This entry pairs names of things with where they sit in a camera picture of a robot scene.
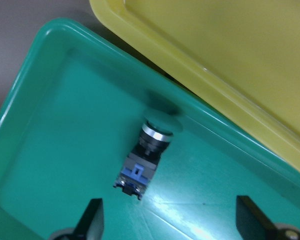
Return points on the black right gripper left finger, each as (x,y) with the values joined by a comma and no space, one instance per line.
(91,224)

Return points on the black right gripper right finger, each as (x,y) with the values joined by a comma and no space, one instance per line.
(252,223)

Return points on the green plastic tray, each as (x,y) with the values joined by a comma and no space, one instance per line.
(73,114)

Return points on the yellow plastic tray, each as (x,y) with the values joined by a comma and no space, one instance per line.
(240,56)

